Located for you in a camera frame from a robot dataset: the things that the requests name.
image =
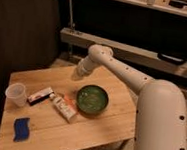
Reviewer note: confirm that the orange pepper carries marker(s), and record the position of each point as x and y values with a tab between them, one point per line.
70	102

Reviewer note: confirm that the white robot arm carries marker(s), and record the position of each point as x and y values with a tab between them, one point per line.
161	107

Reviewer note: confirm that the green ceramic bowl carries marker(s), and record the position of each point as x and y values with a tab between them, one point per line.
92	99

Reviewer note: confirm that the translucent plastic cup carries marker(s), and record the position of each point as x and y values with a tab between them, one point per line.
17	93

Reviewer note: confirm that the wooden table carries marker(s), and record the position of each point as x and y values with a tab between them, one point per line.
50	131

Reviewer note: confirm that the blue sponge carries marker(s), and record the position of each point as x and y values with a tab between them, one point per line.
21	129

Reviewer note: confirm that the black handle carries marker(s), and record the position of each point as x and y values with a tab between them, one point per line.
171	60

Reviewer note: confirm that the metal rail beam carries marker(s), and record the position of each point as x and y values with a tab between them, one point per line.
136	55

